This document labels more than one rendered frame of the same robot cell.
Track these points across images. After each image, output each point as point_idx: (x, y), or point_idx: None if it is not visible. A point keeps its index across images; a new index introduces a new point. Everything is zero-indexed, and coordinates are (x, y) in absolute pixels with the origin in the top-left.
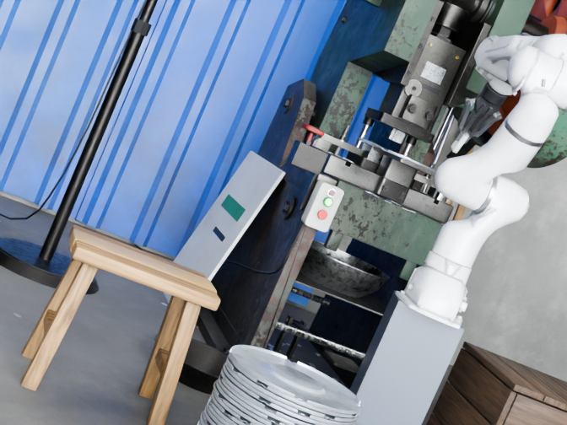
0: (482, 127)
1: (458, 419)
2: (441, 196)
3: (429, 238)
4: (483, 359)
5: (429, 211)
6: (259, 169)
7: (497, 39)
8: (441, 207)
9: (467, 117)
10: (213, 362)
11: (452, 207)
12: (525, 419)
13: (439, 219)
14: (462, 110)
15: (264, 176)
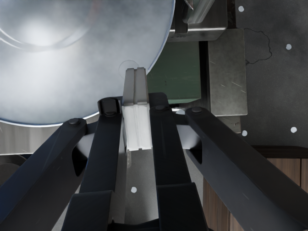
0: (209, 173)
1: (212, 204)
2: (192, 20)
3: (168, 101)
4: (229, 218)
5: (171, 39)
6: None
7: None
8: (196, 33)
9: (89, 155)
10: (18, 159)
11: (223, 29)
12: None
13: (198, 40)
14: (0, 189)
15: None
